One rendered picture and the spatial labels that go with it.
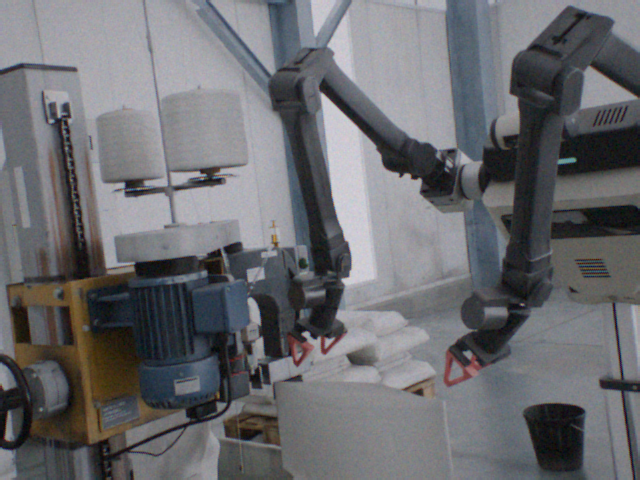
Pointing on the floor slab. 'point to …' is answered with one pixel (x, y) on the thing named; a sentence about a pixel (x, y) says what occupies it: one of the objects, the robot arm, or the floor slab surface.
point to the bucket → (557, 434)
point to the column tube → (54, 231)
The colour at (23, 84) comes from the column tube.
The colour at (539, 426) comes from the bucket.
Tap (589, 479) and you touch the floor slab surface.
